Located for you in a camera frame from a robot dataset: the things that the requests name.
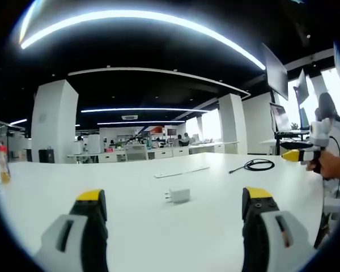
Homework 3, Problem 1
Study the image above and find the long ceiling light strip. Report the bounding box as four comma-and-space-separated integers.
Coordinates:
19, 10, 266, 71

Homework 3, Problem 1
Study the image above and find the black cabinet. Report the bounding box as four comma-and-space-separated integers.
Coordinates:
39, 149, 55, 164

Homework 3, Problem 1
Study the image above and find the large black monitor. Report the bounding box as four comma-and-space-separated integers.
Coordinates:
261, 42, 289, 101

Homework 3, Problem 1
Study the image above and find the flat white strip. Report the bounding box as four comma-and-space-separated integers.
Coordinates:
154, 166, 210, 179

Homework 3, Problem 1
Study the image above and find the orange drink bottle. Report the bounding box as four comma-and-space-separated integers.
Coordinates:
0, 139, 11, 185

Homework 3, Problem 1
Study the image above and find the white desk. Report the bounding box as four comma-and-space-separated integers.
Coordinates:
0, 152, 325, 272

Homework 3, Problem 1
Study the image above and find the person's right hand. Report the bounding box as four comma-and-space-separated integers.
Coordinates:
305, 147, 334, 180

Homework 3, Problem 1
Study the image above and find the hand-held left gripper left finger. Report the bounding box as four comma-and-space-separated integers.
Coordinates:
33, 188, 110, 272

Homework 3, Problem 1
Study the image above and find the white charger adapter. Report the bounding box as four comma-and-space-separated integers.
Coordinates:
164, 188, 191, 204

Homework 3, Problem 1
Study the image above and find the small black monitor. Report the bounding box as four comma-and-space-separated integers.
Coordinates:
293, 67, 310, 105

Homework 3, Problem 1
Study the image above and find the black Type-C cable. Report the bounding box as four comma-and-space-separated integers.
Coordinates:
228, 159, 275, 174

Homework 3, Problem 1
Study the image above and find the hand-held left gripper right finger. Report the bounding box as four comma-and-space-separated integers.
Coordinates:
241, 186, 315, 272

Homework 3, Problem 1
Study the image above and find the open laptop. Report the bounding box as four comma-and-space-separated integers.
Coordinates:
269, 102, 310, 134

